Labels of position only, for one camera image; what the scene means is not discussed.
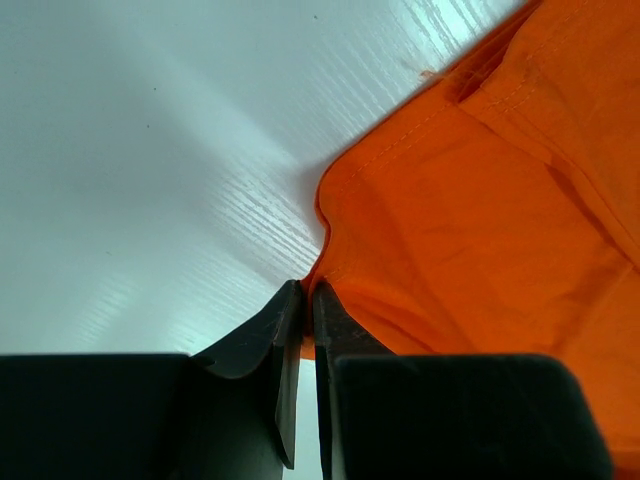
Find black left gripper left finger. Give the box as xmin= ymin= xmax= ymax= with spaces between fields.
xmin=1 ymin=280 xmax=304 ymax=479

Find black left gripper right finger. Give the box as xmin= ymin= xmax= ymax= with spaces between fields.
xmin=312 ymin=283 xmax=614 ymax=479

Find orange t shirt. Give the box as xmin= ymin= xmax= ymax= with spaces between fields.
xmin=304 ymin=1 xmax=639 ymax=479

